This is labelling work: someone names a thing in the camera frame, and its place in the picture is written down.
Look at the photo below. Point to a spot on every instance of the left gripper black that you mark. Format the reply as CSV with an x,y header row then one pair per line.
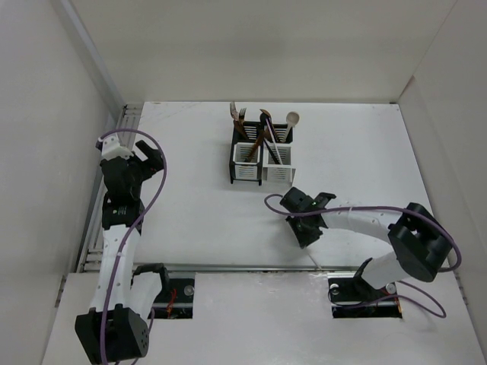
x,y
150,166

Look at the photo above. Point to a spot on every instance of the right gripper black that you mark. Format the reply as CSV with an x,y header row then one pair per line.
x,y
291,218

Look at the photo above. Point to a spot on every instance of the black chopstick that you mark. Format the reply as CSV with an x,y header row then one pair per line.
x,y
272,155
271,128

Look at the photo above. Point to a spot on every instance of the black spoon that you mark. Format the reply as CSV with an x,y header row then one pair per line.
x,y
262,121

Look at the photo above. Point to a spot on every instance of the copper fork long handle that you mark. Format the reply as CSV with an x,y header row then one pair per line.
x,y
233,110

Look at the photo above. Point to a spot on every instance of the silver fork green handle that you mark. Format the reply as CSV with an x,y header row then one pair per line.
x,y
241,115

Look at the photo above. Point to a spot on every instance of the dark brown fork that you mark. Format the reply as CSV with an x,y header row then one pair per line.
x,y
239,129

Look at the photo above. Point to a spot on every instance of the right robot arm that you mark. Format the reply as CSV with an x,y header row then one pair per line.
x,y
419,243

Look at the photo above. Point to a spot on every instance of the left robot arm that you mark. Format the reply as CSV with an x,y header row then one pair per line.
x,y
118,322

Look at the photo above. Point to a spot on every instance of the white utensil container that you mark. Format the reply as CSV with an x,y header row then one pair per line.
x,y
277,173

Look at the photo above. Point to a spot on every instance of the black utensil container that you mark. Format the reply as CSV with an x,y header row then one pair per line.
x,y
239,169

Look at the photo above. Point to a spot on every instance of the aluminium rail left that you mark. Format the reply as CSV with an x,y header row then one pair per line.
x,y
91,247

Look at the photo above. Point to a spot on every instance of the aluminium rail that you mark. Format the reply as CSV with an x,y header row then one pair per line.
x,y
255,268
91,247

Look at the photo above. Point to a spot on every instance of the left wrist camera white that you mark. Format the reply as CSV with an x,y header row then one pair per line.
x,y
110,148

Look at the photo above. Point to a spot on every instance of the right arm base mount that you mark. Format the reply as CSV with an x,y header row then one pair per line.
x,y
353,298

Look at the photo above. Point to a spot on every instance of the aluminium rail front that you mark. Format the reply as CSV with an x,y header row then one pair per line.
x,y
255,268

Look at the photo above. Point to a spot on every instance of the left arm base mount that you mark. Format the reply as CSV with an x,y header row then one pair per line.
x,y
179,291

